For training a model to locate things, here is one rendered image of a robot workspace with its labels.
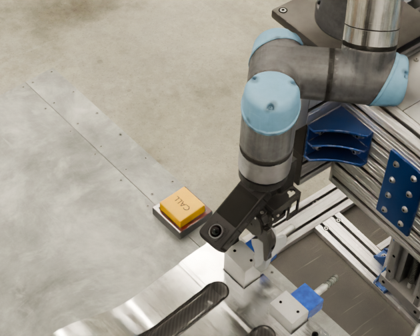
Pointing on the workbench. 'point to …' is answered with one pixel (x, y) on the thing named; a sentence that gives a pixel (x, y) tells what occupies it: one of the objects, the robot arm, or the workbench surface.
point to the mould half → (172, 301)
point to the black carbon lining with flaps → (211, 297)
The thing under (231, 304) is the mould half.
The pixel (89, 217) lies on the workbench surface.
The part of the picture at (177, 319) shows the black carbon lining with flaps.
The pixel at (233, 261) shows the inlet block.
